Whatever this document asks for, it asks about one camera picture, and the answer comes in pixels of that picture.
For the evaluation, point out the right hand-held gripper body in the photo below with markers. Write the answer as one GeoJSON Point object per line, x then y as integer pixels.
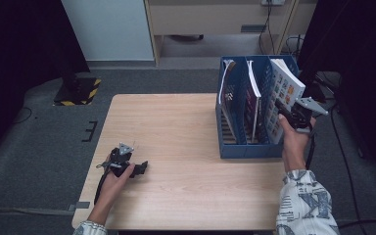
{"type": "Point", "coordinates": [302, 119]}

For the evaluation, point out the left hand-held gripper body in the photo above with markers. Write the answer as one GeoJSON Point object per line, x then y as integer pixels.
{"type": "Point", "coordinates": [119, 161]}

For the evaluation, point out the white colourful magazine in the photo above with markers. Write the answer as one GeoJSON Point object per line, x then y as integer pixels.
{"type": "Point", "coordinates": [280, 84]}

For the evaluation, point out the blue file rack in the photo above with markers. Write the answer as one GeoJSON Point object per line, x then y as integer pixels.
{"type": "Point", "coordinates": [251, 151]}

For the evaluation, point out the black magazine with red print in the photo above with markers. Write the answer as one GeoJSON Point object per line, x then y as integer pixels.
{"type": "Point", "coordinates": [230, 94]}

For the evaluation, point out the person's right hand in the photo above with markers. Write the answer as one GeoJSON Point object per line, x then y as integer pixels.
{"type": "Point", "coordinates": [295, 143]}

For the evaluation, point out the person's left hand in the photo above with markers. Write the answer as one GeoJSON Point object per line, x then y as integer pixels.
{"type": "Point", "coordinates": [114, 187]}

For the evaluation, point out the grey tape piece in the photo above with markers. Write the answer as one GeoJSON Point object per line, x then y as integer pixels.
{"type": "Point", "coordinates": [81, 205]}

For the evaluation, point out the dark curtain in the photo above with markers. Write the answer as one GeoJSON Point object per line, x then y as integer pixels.
{"type": "Point", "coordinates": [365, 65]}
{"type": "Point", "coordinates": [19, 49]}

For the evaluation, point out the dark flat round object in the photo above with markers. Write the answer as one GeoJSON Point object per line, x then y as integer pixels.
{"type": "Point", "coordinates": [186, 37]}

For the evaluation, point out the white panel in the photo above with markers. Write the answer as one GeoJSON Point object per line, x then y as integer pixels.
{"type": "Point", "coordinates": [111, 29]}

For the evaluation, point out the white wall socket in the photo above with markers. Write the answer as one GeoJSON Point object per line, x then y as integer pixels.
{"type": "Point", "coordinates": [273, 2]}

